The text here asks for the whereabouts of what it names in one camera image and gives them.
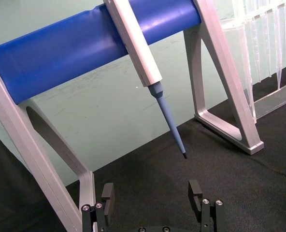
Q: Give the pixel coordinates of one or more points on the silver stand with blue bar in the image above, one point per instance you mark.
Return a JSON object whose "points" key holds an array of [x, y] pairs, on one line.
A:
{"points": [[61, 53]]}

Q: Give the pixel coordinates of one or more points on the black table cloth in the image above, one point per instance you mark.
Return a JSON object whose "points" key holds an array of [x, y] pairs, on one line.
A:
{"points": [[157, 176]]}

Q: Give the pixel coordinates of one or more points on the clear plastic tip rack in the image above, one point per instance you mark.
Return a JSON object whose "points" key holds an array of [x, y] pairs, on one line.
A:
{"points": [[244, 48]]}

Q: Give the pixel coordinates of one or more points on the white pipette with blue shaft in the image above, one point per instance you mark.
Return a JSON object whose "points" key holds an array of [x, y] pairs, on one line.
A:
{"points": [[138, 48]]}

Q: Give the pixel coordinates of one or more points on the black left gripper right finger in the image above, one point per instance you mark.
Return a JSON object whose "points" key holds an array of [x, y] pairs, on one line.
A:
{"points": [[194, 193]]}

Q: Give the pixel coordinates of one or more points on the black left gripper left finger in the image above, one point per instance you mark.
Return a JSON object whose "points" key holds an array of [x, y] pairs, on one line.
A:
{"points": [[108, 193]]}

